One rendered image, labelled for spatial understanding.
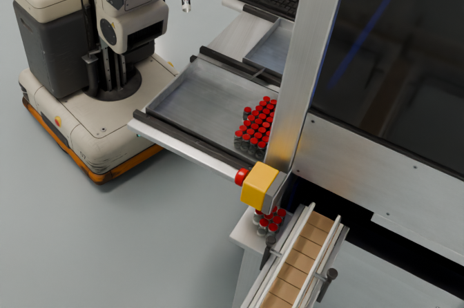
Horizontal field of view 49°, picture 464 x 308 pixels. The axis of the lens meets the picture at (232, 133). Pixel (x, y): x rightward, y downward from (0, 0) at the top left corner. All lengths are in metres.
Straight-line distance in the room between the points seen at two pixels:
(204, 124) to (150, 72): 1.10
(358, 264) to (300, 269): 0.23
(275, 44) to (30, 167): 1.33
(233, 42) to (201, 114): 0.35
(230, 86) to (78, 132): 0.90
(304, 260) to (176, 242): 1.13
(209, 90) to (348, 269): 0.62
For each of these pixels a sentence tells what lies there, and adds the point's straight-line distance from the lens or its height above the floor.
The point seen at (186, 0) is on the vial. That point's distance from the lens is 1.29.
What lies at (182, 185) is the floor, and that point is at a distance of 2.33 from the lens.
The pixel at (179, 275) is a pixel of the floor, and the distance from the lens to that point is 2.10.
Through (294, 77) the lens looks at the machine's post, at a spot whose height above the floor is 1.27.
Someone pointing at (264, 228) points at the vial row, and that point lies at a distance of 1.15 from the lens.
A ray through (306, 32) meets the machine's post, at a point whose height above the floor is 1.37.
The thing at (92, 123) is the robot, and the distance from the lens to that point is 2.22.
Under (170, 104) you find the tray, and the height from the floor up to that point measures 0.88.
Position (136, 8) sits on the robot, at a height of 0.81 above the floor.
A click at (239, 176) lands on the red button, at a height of 1.01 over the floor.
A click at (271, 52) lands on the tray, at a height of 0.88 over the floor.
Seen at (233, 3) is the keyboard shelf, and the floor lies 0.80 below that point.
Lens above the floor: 1.88
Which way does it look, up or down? 47 degrees down
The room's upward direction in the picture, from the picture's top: 8 degrees clockwise
